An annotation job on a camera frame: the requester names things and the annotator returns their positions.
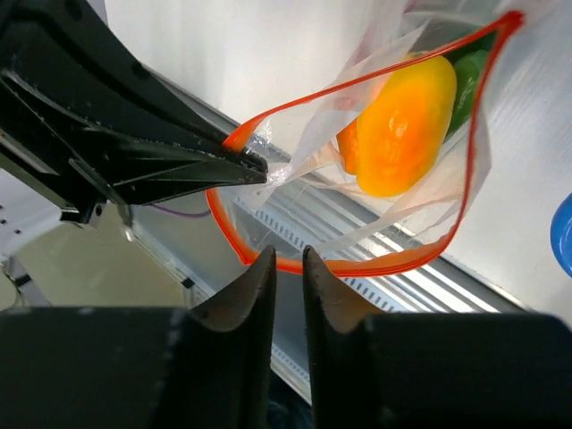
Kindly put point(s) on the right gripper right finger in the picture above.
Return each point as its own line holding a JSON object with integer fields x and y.
{"x": 375, "y": 369}

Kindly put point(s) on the clear zip bag orange zipper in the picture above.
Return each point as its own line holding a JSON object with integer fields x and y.
{"x": 363, "y": 44}

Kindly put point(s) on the blue plastic bin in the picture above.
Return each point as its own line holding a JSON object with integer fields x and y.
{"x": 561, "y": 235}

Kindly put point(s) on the aluminium mounting rail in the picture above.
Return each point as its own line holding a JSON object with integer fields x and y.
{"x": 378, "y": 270}

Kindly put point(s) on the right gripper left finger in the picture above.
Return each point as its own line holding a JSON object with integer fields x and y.
{"x": 143, "y": 367}

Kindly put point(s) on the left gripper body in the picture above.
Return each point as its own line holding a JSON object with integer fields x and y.
{"x": 79, "y": 203}

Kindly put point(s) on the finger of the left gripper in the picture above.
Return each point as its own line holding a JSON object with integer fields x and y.
{"x": 64, "y": 54}
{"x": 124, "y": 170}

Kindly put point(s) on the green chili pepper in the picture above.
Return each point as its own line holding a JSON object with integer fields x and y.
{"x": 468, "y": 62}

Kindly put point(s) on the yellow orange mango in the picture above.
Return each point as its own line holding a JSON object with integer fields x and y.
{"x": 391, "y": 145}

